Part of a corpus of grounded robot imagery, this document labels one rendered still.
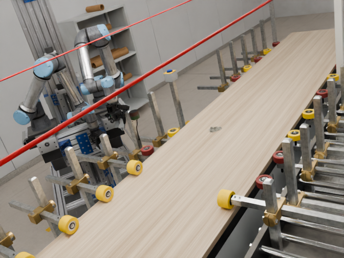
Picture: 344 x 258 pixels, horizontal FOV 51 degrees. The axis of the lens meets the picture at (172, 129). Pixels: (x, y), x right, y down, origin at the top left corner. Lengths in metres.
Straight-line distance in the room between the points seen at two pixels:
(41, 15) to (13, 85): 1.98
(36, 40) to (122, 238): 1.73
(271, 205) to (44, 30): 2.08
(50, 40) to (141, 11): 3.37
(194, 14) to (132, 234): 5.91
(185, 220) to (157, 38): 4.94
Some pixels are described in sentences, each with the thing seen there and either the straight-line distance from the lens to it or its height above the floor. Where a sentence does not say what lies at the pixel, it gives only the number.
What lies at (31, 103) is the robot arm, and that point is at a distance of 2.63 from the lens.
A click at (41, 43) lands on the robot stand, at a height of 1.61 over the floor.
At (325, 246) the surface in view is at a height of 0.81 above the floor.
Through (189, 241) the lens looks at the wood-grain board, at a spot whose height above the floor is 0.90.
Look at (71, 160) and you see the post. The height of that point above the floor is 1.10.
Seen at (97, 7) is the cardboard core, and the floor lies 1.60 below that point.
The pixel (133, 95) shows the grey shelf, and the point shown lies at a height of 0.17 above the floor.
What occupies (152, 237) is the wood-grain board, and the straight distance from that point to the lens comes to 1.62.
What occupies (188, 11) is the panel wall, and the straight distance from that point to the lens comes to 7.04.
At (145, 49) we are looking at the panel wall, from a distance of 6.10.
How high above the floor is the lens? 1.93
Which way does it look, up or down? 25 degrees down
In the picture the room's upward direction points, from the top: 14 degrees counter-clockwise
